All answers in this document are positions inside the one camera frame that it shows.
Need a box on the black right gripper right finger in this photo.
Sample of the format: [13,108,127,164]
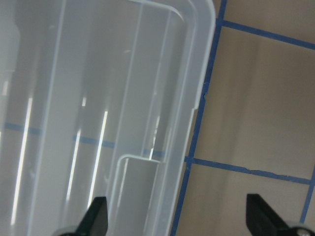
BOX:
[246,194,294,236]

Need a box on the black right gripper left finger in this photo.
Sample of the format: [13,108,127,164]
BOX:
[74,196,108,236]

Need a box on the clear plastic storage box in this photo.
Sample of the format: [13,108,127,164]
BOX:
[0,0,216,236]

